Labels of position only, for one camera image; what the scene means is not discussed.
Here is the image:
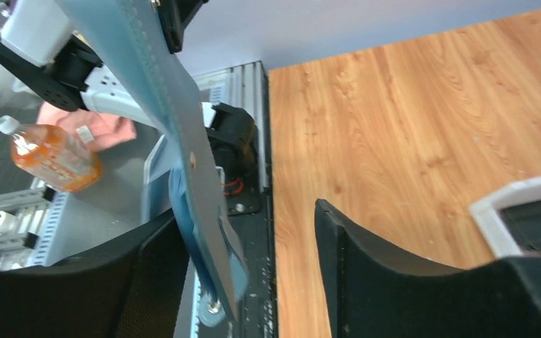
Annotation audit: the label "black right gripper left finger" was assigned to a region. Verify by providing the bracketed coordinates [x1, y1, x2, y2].
[0, 211, 189, 337]

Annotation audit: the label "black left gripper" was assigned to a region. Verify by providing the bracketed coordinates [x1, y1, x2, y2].
[156, 0, 209, 54]

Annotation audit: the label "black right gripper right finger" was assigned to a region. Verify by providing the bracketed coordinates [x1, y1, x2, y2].
[314, 199, 541, 337]

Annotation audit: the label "blue card holder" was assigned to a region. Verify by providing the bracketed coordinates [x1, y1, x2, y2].
[56, 0, 250, 328]

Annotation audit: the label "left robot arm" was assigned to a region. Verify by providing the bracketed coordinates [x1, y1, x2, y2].
[0, 1, 202, 132]

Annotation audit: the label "white plastic bin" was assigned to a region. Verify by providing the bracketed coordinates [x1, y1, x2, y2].
[468, 176, 541, 258]

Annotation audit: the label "pink cloth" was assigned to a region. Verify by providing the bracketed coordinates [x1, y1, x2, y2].
[37, 103, 137, 152]

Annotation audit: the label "orange drink bottle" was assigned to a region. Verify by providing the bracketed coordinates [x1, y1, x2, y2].
[0, 115, 102, 192]

